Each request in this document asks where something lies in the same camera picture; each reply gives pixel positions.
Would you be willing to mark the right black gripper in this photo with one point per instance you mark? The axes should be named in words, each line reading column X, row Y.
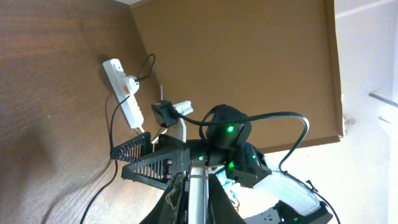
column 171, row 156

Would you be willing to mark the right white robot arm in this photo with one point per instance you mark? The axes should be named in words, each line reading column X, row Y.
column 228, row 129

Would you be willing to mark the brown partition board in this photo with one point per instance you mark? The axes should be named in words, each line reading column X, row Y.
column 257, row 56

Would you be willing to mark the white USB charger adapter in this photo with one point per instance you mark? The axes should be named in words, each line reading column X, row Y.
column 128, row 85

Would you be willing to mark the white power strip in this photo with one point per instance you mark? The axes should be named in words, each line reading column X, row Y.
column 130, row 107

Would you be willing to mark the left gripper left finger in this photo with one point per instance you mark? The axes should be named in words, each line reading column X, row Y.
column 167, row 209

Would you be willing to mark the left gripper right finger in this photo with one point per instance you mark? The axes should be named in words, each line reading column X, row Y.
column 222, row 211

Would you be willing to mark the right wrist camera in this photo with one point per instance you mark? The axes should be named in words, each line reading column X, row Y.
column 167, row 116

